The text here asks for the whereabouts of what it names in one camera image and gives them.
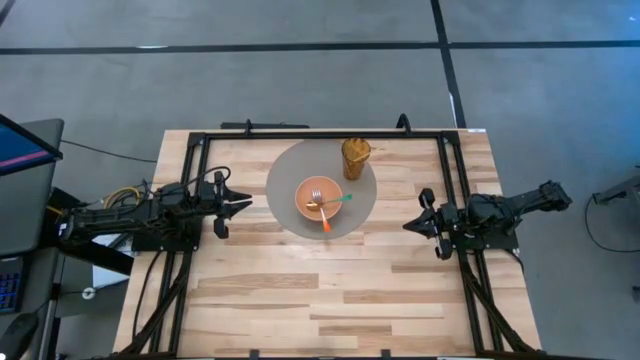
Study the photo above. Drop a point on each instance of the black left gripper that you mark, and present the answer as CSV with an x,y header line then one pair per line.
x,y
207,202

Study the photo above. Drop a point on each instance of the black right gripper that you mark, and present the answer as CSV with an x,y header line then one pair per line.
x,y
445,220

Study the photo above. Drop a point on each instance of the orange bowl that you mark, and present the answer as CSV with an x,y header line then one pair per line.
x,y
305,192

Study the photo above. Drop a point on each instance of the amber glass cup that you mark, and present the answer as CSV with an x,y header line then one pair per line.
x,y
354,167

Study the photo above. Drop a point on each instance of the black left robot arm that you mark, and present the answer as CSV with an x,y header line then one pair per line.
x,y
115,217

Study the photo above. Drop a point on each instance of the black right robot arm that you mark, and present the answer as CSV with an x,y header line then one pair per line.
x,y
525,200

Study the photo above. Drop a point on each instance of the round grey placemat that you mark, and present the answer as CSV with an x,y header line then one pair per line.
x,y
290,165

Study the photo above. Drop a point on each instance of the black bar behind table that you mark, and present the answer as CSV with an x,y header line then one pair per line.
x,y
270,125

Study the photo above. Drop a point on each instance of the black stand beam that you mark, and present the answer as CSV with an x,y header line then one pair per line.
x,y
95,252

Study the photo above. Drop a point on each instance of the grey equipment stand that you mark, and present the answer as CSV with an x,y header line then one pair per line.
x,y
622,190

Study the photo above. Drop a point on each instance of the laptop monitor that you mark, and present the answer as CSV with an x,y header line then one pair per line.
x,y
27,215

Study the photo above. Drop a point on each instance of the computer monitor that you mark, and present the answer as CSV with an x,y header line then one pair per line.
x,y
25,150

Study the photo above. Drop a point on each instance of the backlit keyboard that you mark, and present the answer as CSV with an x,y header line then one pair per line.
x,y
10,287

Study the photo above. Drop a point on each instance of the black aluminium table frame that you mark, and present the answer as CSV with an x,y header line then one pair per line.
x,y
325,135

